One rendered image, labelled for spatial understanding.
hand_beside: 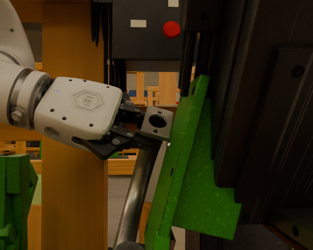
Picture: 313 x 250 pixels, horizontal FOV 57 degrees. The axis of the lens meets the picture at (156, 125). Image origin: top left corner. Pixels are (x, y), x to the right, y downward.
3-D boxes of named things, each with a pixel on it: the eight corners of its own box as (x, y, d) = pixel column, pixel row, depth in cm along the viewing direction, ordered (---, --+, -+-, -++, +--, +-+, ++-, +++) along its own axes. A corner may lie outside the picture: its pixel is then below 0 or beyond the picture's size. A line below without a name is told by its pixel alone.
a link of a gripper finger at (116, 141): (111, 139, 37) (161, 153, 38) (117, 123, 40) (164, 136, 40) (108, 155, 40) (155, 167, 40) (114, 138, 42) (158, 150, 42)
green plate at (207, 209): (224, 293, 30) (275, 95, 30) (146, 275, 29) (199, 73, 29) (199, 248, 41) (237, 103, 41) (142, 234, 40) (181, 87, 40)
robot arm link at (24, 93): (2, 94, 35) (27, 101, 35) (35, 57, 41) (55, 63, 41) (10, 140, 40) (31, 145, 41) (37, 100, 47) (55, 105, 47)
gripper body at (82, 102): (18, 104, 35) (109, 130, 35) (51, 60, 42) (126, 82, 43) (23, 144, 40) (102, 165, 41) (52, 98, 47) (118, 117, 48)
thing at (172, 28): (199, 60, 56) (199, -17, 57) (111, 58, 55) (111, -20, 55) (188, 72, 69) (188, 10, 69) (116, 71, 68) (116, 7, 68)
